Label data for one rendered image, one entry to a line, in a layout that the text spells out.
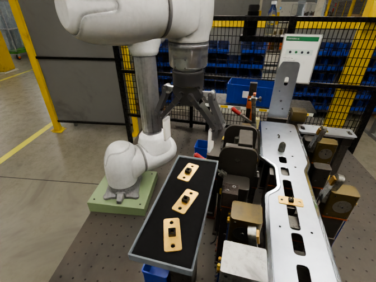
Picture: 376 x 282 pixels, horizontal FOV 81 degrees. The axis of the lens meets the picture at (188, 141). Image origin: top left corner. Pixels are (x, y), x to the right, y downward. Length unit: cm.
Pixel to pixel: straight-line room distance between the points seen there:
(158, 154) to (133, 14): 84
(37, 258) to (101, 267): 113
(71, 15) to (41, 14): 294
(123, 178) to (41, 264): 116
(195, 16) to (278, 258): 64
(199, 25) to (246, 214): 51
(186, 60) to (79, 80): 286
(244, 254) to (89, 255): 73
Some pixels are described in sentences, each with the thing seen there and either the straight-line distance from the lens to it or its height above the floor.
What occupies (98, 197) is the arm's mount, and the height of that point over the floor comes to 76.
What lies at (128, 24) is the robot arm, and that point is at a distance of 41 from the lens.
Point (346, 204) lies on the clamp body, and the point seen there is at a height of 100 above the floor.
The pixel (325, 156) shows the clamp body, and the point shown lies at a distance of 127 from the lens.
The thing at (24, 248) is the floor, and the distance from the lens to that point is 228.
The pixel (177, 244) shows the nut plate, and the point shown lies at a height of 116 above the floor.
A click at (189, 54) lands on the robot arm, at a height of 151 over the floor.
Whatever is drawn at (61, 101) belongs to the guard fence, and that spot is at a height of 47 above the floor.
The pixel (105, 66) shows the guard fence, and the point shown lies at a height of 96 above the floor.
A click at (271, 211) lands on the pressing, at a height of 100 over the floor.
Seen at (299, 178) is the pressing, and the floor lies 100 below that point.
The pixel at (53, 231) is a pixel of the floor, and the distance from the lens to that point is 228.
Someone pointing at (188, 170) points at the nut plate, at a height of 117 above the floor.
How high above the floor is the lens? 160
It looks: 31 degrees down
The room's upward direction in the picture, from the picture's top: straight up
